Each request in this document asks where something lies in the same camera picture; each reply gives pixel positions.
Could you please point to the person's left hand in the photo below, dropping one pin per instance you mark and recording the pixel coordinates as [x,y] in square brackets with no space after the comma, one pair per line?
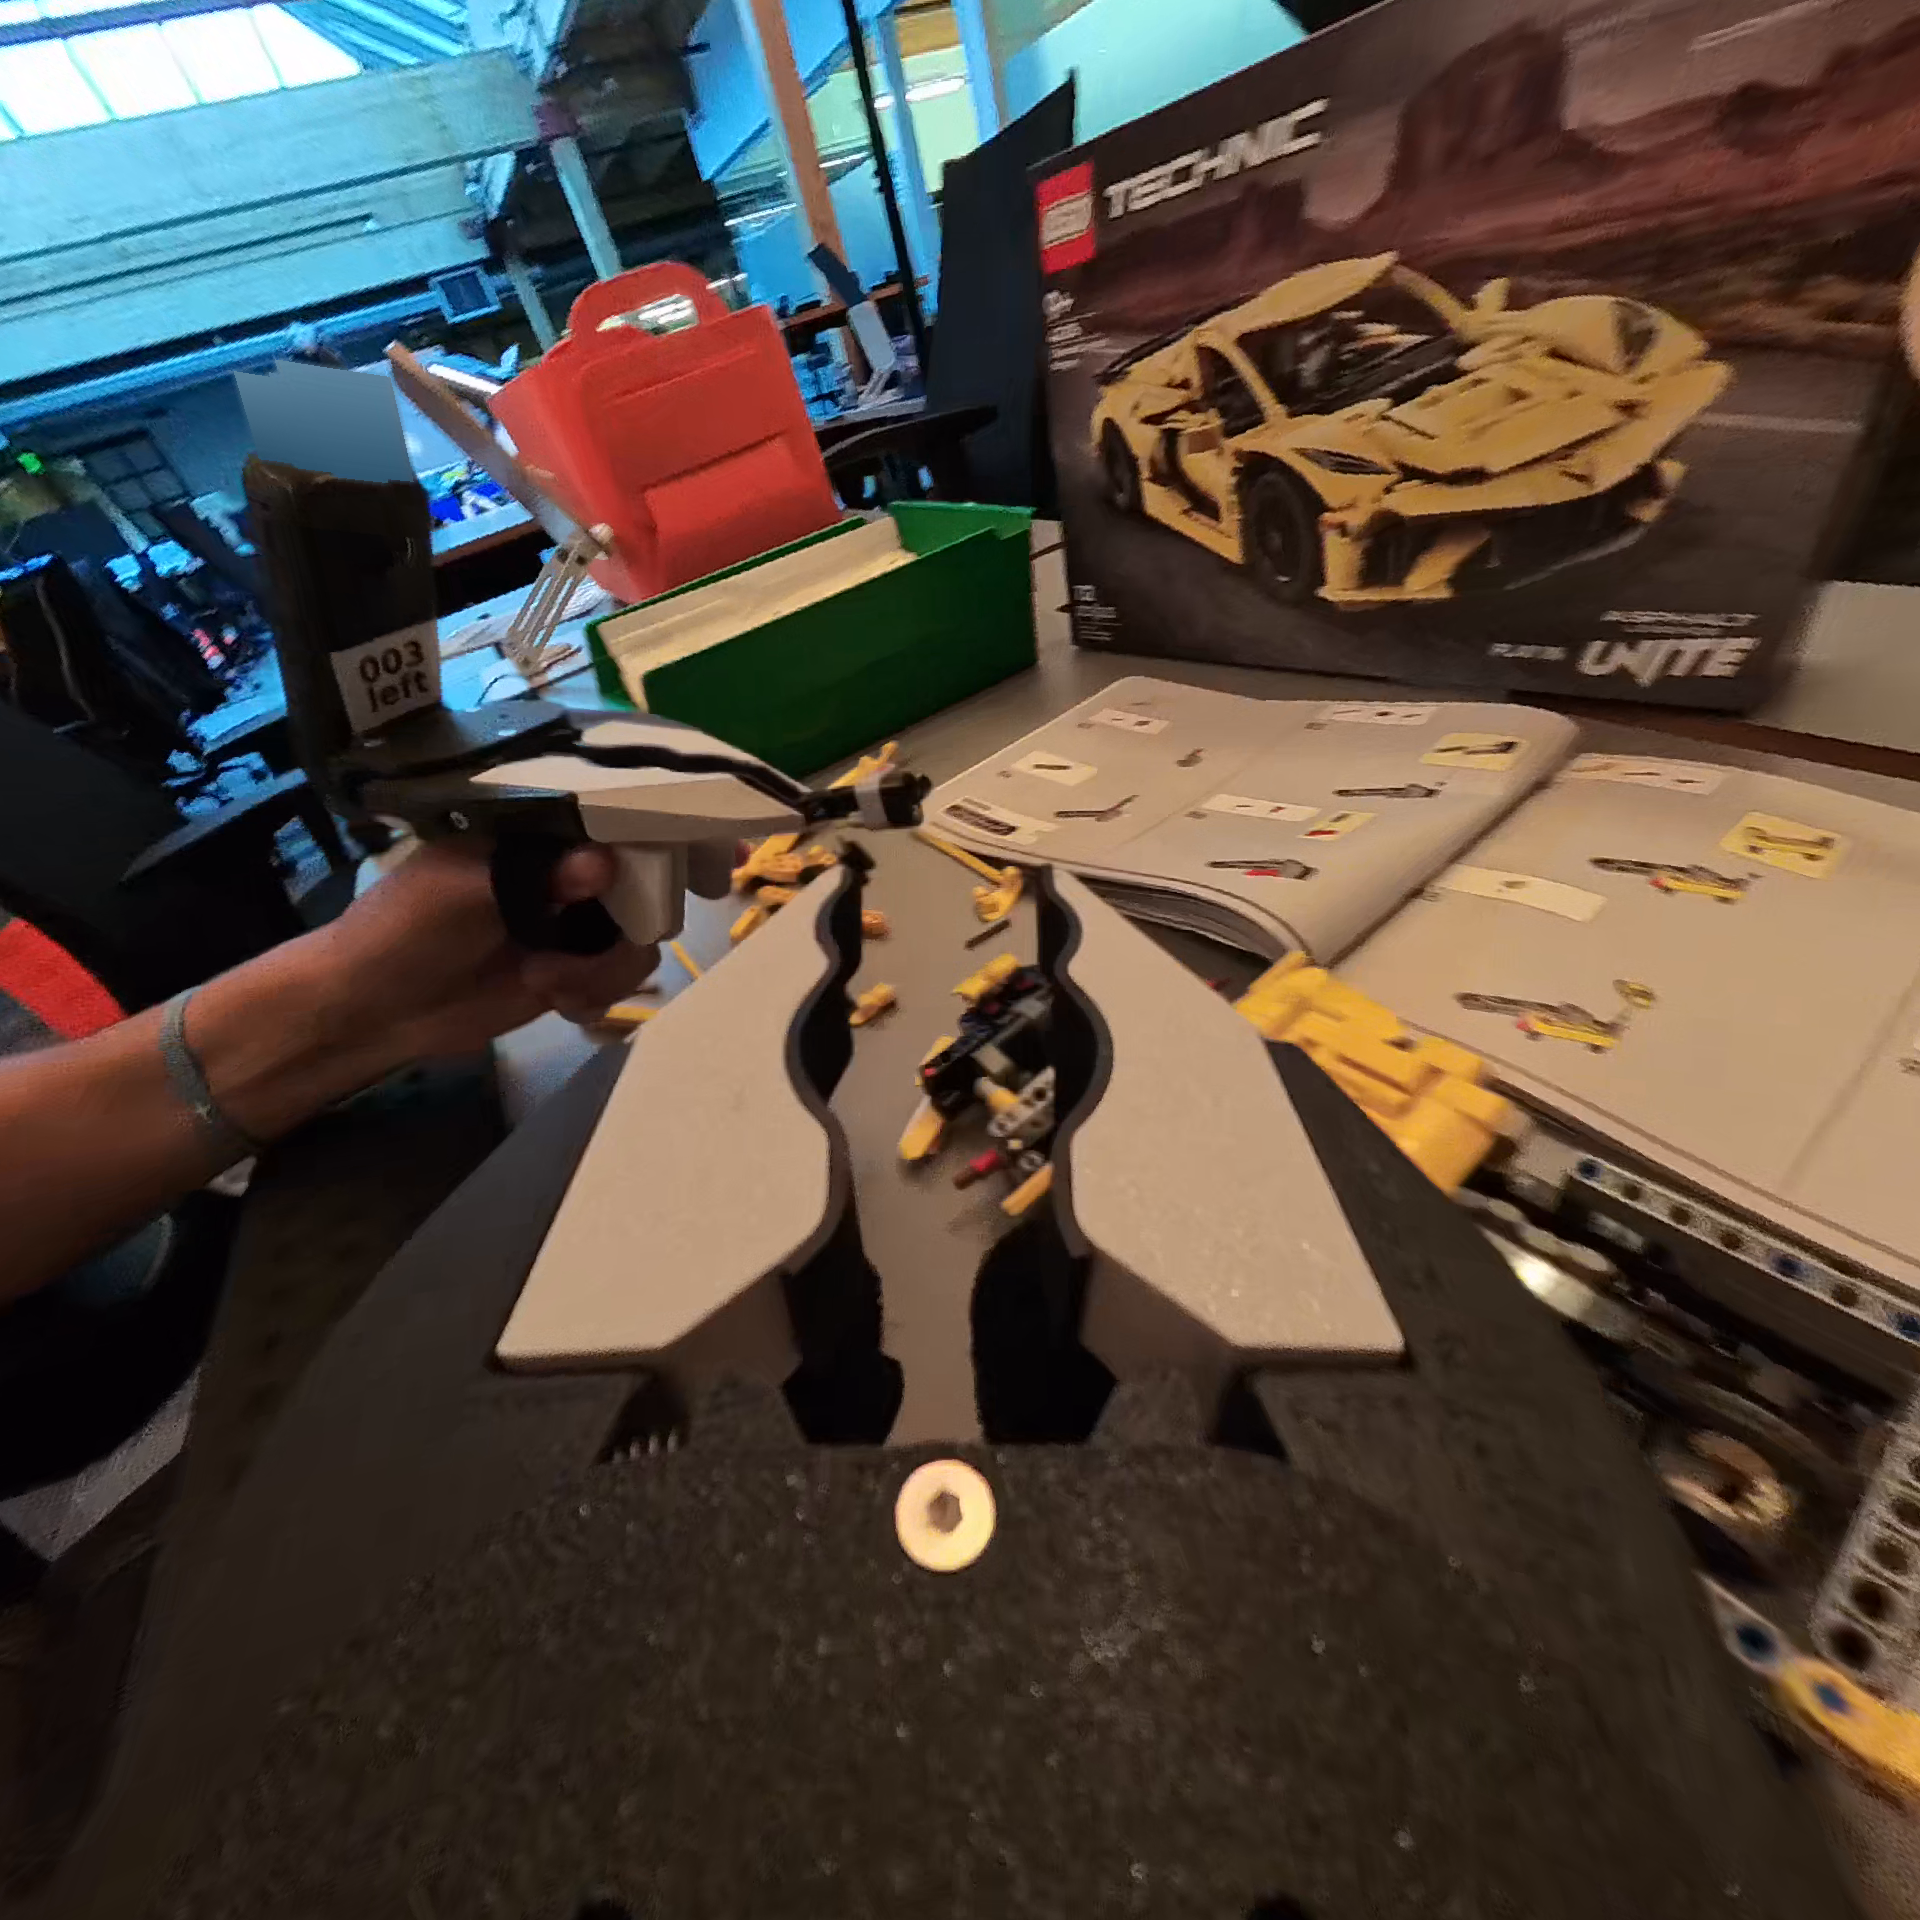
[435,946]

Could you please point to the document holder stand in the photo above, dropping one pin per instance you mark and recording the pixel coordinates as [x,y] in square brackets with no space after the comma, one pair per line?
[480,435]

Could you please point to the red storage bin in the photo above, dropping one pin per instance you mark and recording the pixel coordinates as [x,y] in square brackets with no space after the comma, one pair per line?
[676,435]

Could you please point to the orange traffic cone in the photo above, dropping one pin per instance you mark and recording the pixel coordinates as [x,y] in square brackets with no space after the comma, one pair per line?
[53,974]

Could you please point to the person's left forearm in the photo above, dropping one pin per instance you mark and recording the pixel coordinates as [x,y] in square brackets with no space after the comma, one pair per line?
[120,1171]

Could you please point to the grey connector with red pin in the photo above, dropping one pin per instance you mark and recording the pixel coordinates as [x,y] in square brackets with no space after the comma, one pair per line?
[888,796]

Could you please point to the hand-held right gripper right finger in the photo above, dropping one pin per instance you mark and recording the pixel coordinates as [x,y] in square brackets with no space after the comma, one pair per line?
[1216,1200]

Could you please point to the partly built yellow toy car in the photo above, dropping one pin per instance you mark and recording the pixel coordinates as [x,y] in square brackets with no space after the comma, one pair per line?
[1380,1051]

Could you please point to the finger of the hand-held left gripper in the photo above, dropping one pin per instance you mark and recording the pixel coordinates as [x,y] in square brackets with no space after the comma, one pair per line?
[645,802]
[676,740]

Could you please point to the pile of loose building pieces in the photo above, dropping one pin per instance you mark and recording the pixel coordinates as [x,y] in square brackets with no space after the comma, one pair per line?
[780,863]

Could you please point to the green storage bin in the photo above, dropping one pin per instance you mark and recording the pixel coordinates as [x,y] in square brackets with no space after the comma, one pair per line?
[871,661]

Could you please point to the grey desk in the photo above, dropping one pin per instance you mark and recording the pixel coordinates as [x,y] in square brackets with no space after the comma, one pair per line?
[885,1080]

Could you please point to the open instruction booklet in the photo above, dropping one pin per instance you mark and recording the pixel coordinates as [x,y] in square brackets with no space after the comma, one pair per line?
[1426,842]

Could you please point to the yellow piece with long rod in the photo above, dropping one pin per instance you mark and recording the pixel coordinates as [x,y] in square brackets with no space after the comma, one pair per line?
[997,898]

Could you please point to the toy car box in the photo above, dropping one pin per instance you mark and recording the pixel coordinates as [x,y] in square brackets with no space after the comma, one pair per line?
[1426,376]

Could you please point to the blue wristband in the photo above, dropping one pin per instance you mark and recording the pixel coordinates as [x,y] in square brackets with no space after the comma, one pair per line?
[203,1080]

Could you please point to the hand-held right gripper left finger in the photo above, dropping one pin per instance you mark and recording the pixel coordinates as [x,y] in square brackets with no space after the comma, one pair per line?
[676,1184]

